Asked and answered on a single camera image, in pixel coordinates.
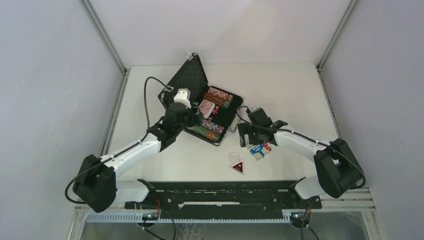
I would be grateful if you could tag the black mounting rail base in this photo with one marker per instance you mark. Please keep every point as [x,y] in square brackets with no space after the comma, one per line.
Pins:
[223,200]

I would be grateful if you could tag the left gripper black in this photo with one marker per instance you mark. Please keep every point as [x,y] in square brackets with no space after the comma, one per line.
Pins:
[187,111]

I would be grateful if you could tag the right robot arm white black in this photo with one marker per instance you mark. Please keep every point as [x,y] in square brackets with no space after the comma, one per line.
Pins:
[337,168]

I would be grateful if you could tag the white dealer button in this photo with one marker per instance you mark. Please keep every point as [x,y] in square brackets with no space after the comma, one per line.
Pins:
[234,157]

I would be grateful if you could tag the orange chip row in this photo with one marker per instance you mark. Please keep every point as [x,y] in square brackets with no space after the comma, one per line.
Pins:
[214,99]

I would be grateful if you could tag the blue playing card box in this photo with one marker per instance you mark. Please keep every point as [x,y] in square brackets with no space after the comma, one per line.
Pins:
[257,151]

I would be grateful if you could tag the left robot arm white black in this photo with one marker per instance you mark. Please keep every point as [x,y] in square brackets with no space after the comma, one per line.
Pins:
[97,184]

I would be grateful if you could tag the green chip row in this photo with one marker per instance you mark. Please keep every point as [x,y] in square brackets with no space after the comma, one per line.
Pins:
[205,133]

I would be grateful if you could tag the black aluminium poker case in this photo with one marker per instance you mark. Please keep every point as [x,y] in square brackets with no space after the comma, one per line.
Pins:
[192,76]

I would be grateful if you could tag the blue-white chip row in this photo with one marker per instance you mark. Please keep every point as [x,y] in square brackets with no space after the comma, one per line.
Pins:
[212,126]

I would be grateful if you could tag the red dice group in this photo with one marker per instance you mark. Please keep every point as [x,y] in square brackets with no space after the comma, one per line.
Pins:
[267,146]

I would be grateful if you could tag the red black triangle card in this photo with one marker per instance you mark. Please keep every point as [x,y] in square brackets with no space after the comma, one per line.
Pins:
[238,166]

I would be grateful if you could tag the red playing card deck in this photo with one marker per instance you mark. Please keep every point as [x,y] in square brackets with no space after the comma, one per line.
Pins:
[206,107]

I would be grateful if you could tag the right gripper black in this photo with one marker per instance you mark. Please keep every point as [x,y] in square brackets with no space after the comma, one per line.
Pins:
[246,128]

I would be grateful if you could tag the red dice in case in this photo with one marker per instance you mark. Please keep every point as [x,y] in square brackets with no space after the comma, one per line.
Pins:
[216,110]

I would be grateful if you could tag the red-white chip row top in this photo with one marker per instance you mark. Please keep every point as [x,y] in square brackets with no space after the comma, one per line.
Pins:
[220,94]

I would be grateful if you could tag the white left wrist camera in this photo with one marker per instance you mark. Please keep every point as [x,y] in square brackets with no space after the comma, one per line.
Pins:
[183,96]

